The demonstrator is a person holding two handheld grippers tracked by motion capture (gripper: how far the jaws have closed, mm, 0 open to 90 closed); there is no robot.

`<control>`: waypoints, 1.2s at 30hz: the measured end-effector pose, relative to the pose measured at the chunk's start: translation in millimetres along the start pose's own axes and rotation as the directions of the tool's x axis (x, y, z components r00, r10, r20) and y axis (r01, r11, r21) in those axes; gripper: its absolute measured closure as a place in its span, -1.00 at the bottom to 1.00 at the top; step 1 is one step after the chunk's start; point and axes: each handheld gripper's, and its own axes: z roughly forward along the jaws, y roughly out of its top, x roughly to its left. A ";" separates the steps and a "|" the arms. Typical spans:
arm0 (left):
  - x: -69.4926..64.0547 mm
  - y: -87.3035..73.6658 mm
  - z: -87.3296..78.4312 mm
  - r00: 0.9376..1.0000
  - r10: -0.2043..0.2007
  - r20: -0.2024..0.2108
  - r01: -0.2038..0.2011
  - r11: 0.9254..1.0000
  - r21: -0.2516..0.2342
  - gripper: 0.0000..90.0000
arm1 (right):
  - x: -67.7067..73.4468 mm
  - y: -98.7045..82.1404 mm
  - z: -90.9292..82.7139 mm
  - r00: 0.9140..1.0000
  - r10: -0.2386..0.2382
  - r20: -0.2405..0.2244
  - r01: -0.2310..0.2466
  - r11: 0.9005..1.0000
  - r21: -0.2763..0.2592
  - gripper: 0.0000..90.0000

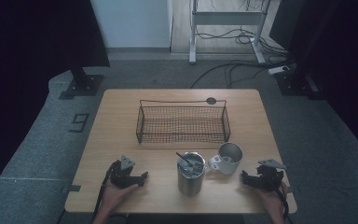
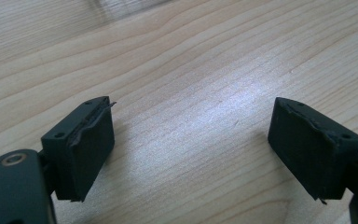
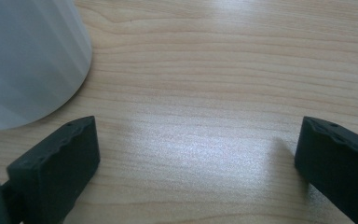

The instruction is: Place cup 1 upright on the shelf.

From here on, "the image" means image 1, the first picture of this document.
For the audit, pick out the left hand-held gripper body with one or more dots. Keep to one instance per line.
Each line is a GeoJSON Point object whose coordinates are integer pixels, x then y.
{"type": "Point", "coordinates": [121, 177]}

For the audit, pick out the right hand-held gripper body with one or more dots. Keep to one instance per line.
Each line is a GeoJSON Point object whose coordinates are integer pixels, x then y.
{"type": "Point", "coordinates": [268, 179]}

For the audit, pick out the white mug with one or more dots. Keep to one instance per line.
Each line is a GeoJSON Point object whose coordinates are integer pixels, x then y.
{"type": "Point", "coordinates": [227, 160]}

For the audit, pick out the steel tumbler with lid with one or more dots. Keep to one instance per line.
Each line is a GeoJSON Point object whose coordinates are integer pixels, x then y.
{"type": "Point", "coordinates": [191, 177]}

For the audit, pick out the person's left hand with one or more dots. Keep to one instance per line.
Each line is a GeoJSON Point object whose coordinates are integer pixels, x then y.
{"type": "Point", "coordinates": [115, 197]}

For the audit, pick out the person's right hand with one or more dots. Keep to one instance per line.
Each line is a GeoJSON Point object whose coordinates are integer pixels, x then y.
{"type": "Point", "coordinates": [272, 202]}

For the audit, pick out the dark straw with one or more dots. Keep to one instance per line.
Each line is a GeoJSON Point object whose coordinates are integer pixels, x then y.
{"type": "Point", "coordinates": [184, 158]}

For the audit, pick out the grey tape piece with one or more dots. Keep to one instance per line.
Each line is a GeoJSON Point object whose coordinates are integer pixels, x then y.
{"type": "Point", "coordinates": [72, 188]}

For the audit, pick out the black round table mark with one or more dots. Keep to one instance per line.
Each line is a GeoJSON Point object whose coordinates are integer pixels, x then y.
{"type": "Point", "coordinates": [211, 100]}

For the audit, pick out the grey floor mat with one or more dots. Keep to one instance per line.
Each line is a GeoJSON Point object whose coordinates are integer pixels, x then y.
{"type": "Point", "coordinates": [43, 149]}

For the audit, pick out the black stand base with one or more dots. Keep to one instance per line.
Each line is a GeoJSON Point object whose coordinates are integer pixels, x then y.
{"type": "Point", "coordinates": [295, 84]}
{"type": "Point", "coordinates": [85, 85]}

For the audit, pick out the white power strip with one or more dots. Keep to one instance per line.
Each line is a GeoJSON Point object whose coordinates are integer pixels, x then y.
{"type": "Point", "coordinates": [278, 70]}

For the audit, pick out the dark curtain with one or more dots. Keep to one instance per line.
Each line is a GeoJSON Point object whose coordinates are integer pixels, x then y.
{"type": "Point", "coordinates": [28, 62]}
{"type": "Point", "coordinates": [338, 46]}

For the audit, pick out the white metal desk frame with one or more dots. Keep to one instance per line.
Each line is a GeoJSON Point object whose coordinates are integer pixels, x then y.
{"type": "Point", "coordinates": [227, 18]}

